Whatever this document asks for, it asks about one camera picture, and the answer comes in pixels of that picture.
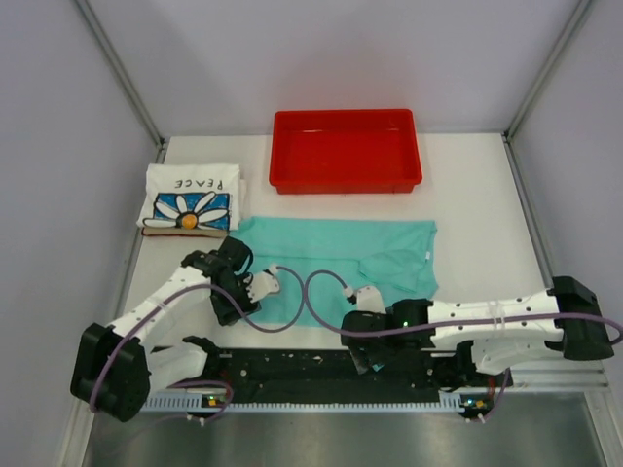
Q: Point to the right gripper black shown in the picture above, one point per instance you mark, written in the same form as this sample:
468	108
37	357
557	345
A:
379	357

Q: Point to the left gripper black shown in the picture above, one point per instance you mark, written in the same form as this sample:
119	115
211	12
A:
225	314

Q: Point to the teal t-shirt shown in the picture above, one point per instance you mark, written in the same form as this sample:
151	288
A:
394	256

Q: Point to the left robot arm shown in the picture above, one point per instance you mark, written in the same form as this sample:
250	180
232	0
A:
118	365

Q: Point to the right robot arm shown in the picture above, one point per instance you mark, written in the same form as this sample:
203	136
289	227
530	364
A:
461	341

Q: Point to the folded brown t-shirt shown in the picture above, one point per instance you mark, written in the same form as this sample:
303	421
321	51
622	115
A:
175	232

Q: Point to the folded white daisy t-shirt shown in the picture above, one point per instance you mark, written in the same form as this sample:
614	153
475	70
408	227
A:
192	198

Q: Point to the red plastic bin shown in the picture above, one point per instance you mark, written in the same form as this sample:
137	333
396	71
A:
339	152

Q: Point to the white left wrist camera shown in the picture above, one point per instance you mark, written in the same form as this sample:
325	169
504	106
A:
263	284

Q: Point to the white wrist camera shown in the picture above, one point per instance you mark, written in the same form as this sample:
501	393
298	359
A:
367	298
263	284

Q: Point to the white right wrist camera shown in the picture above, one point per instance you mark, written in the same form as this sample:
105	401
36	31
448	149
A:
367	298

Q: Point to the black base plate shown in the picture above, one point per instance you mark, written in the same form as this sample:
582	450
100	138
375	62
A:
326	377

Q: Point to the aluminium frame rail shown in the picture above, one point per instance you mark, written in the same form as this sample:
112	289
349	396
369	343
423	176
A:
547	373

